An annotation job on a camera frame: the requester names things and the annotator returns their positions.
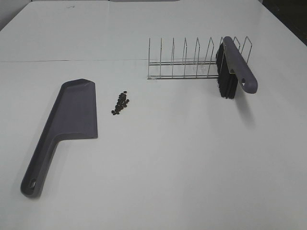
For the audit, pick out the pile of coffee beans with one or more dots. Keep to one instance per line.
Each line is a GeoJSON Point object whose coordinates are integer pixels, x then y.
{"type": "Point", "coordinates": [122, 102]}

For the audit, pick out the grey plastic dustpan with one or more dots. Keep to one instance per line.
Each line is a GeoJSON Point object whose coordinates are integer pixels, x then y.
{"type": "Point", "coordinates": [73, 116]}

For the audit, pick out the grey brush black bristles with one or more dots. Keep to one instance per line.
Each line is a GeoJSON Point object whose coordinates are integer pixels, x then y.
{"type": "Point", "coordinates": [233, 70]}

